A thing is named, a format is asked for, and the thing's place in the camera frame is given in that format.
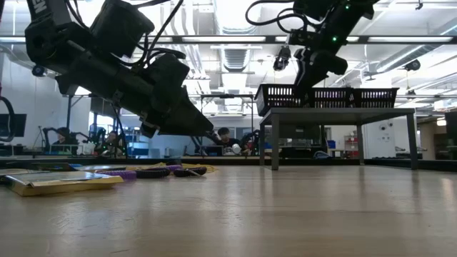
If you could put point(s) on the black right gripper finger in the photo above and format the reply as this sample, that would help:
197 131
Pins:
305 94

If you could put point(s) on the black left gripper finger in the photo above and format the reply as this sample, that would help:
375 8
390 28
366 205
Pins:
178 132
185 114

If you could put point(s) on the black plastic slotted basket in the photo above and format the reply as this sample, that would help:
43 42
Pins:
275 98
330 98
375 98

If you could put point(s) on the purple spiral wrist coil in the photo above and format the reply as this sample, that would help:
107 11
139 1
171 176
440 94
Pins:
121 175
175 167

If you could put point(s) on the yellow notepad with clear cover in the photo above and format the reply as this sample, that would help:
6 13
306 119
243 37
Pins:
60 183

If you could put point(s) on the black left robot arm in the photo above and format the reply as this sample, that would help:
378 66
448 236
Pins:
53 43

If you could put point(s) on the black background robot arm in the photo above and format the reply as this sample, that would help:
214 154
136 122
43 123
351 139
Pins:
48 137

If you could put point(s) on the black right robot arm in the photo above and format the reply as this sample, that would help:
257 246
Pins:
342 21

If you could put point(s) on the grey desk shelf riser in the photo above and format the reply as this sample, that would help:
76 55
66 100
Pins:
339 116

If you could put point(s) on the person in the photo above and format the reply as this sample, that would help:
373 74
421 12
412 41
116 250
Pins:
63 137
226 137
113 142

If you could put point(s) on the blue storage bin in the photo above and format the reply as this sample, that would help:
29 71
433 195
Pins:
331 143

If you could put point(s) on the grey blue rounded object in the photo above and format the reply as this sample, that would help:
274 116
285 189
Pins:
321 155

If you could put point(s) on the red white shelf unit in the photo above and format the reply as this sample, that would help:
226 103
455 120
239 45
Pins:
351 144

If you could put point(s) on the black background monitor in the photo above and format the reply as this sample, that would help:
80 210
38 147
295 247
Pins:
18 125

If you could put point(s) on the black ceiling camera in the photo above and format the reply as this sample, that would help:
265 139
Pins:
38 70
412 65
282 59

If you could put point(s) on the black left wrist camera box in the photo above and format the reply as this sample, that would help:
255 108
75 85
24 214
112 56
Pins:
168 78

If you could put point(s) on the black metal background frame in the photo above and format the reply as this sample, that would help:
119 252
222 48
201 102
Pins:
226 96
69 107

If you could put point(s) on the black table edge rail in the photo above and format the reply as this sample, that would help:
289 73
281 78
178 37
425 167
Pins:
321 162

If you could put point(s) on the black overhead frame beam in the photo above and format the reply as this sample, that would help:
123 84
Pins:
221 39

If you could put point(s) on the silver ceiling ventilation duct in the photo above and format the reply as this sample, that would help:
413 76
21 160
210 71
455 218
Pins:
237 18

